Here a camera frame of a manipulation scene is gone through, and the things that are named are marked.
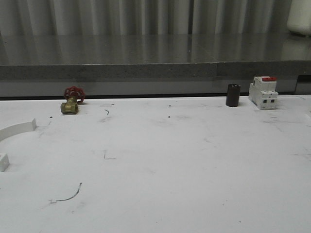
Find grey stone counter ledge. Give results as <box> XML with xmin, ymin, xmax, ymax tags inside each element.
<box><xmin>0</xmin><ymin>33</ymin><xmax>311</xmax><ymax>98</ymax></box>

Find white circuit breaker red switch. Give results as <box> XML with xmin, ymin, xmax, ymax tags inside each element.
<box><xmin>248</xmin><ymin>76</ymin><xmax>278</xmax><ymax>110</ymax></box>

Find black cylindrical capacitor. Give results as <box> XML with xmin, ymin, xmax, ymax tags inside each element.
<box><xmin>226</xmin><ymin>84</ymin><xmax>241</xmax><ymax>107</ymax></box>

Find brass valve red handwheel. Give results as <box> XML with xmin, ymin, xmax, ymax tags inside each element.
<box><xmin>60</xmin><ymin>86</ymin><xmax>86</xmax><ymax>114</ymax></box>

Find white half pipe clamp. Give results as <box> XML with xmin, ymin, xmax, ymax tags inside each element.
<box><xmin>0</xmin><ymin>118</ymin><xmax>37</xmax><ymax>172</ymax></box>

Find white container in background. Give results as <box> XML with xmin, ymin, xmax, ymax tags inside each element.
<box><xmin>287</xmin><ymin>0</ymin><xmax>311</xmax><ymax>37</ymax></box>

